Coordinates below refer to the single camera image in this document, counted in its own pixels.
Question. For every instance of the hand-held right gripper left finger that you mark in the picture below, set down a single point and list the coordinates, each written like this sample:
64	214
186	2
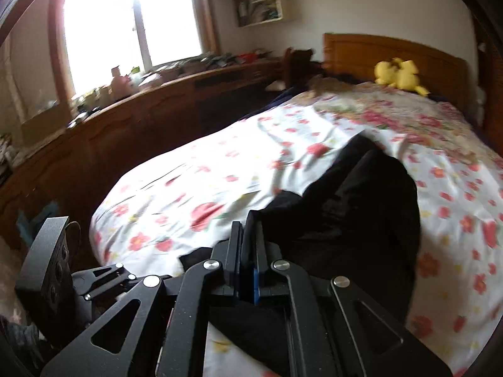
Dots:
235	259

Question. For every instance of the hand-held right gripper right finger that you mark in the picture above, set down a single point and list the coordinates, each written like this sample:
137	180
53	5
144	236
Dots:
255	282

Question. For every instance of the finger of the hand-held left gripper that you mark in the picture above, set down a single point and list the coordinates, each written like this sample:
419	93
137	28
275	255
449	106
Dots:
114	277

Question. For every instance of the black jacket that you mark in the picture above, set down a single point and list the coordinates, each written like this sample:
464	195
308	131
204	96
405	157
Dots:
353	212

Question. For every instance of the floral bed sheet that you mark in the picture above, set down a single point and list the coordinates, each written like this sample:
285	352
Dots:
196	180

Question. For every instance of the long wooden cabinet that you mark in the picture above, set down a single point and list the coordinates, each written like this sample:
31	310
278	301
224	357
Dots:
137	125

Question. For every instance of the dark blue cloth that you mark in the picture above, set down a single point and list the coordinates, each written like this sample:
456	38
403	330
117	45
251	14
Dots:
287	96

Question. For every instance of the clutter of small items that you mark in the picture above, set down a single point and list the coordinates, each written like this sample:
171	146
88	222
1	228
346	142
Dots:
169	70

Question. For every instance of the dark wooden chair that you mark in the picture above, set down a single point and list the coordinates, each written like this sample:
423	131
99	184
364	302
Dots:
302	66

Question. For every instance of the beige patterned blanket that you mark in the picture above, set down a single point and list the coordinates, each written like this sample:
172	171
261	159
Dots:
373	98

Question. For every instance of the yellow plush toy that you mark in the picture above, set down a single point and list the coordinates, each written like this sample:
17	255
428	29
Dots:
399	74

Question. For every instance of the wooden framed window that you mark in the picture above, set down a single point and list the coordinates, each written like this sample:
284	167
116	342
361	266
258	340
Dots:
133	23

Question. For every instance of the wooden headboard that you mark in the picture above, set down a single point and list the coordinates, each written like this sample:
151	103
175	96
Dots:
393	53

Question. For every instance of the wooden wardrobe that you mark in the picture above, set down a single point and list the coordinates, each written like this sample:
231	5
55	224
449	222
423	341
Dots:
489	78

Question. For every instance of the small wall picture frame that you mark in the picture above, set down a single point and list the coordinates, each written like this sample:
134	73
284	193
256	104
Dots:
242	12

